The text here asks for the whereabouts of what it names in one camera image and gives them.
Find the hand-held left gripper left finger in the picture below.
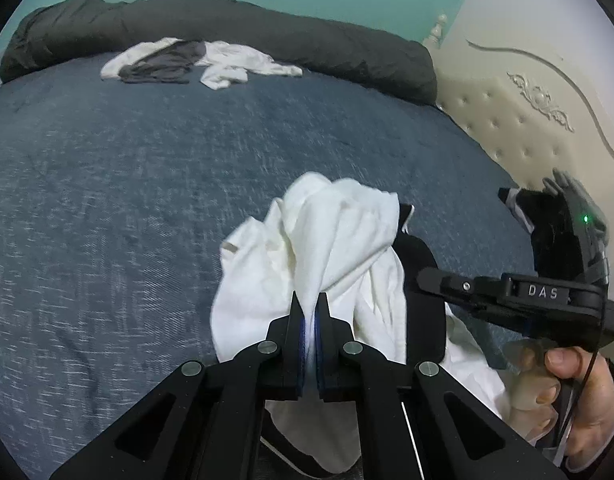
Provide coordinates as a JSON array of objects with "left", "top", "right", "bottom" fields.
[{"left": 52, "top": 292, "right": 308, "bottom": 480}]

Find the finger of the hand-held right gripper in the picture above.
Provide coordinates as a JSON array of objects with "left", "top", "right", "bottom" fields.
[{"left": 417, "top": 266, "right": 510, "bottom": 318}]

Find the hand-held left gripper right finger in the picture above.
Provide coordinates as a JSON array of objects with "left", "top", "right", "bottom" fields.
[{"left": 317, "top": 292, "right": 563, "bottom": 480}]

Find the white polo shirt black collar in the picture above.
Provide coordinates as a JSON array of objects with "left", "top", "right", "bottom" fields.
[{"left": 209, "top": 172, "right": 513, "bottom": 476}]

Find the person's right forearm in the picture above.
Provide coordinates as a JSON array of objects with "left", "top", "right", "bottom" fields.
[{"left": 562, "top": 430, "right": 614, "bottom": 476}]

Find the person's right hand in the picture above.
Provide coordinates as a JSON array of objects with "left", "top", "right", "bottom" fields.
[{"left": 507, "top": 345, "right": 614, "bottom": 463}]

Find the blue patterned bed cover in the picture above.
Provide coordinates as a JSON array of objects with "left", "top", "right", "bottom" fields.
[{"left": 0, "top": 50, "right": 543, "bottom": 480}]

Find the cream tufted headboard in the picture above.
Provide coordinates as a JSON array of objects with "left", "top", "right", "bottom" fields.
[{"left": 421, "top": 0, "right": 614, "bottom": 241}]

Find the white crumpled garment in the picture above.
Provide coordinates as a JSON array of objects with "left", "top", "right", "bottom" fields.
[{"left": 101, "top": 37, "right": 304, "bottom": 92}]

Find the dark grey rolled duvet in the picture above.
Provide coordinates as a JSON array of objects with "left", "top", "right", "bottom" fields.
[{"left": 0, "top": 0, "right": 438, "bottom": 107}]

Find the dark grey crumpled garment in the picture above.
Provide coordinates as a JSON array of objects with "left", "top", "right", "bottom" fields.
[{"left": 118, "top": 41, "right": 208, "bottom": 85}]

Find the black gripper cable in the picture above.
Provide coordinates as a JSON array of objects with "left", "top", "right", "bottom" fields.
[{"left": 557, "top": 280, "right": 609, "bottom": 461}]

